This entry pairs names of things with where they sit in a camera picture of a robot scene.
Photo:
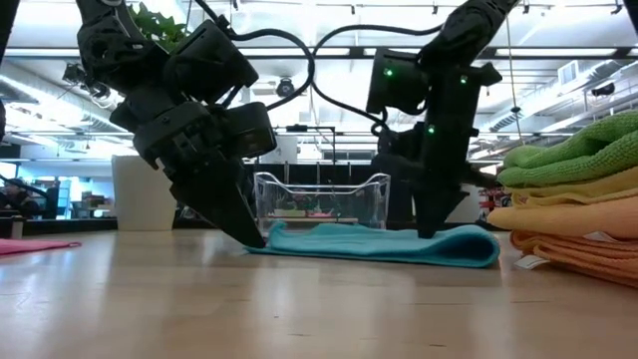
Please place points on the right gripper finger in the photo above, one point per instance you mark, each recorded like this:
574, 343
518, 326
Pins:
436, 212

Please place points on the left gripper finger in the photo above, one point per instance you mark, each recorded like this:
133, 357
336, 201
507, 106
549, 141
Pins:
249, 199
219, 204

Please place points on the blue microfiber towel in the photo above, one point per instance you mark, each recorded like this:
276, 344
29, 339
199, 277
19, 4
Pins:
374, 244

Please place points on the green microfiber towel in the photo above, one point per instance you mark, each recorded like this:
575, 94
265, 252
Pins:
573, 159

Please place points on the yellow microfiber towel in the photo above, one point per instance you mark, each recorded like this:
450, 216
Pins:
573, 195

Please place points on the orange microfiber towel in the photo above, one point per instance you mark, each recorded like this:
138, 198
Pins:
613, 271
573, 245
573, 219

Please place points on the pink microfiber towel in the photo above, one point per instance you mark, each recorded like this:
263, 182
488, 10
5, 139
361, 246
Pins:
30, 245

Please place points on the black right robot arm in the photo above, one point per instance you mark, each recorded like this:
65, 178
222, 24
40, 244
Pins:
438, 50

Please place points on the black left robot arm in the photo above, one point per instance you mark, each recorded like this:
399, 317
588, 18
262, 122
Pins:
129, 50

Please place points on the shelf with red bins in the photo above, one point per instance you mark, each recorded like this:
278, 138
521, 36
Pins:
491, 199

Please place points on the black partition panels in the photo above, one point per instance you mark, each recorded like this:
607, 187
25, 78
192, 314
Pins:
299, 172

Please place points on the white box unit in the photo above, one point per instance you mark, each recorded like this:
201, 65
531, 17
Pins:
286, 149

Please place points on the green plant in white pot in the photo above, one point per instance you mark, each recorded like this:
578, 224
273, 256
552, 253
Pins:
142, 199

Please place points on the clear plastic bin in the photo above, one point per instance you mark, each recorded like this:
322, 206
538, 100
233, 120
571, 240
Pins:
324, 199

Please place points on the black ceiling light cluster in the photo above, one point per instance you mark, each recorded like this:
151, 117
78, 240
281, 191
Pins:
75, 75

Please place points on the round black ceiling spotlight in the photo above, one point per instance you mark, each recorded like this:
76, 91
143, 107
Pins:
285, 88

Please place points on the person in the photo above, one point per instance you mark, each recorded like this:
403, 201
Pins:
17, 197

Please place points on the small black ceiling spotlight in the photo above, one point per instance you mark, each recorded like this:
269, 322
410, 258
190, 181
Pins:
603, 90

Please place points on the small grey cylinder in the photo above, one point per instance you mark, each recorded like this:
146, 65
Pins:
17, 228

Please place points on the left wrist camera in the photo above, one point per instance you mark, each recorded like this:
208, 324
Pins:
251, 129

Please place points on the black metal table frame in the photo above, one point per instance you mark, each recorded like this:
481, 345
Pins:
6, 25

